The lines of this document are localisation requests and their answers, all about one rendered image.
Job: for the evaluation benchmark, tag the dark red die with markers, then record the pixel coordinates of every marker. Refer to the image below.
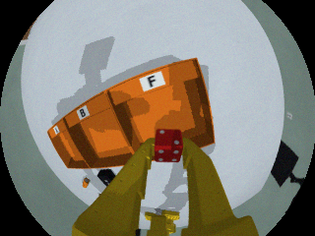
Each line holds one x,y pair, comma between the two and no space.
168,145

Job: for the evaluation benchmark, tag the orange battery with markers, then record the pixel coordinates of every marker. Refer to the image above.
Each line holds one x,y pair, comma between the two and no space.
86,183

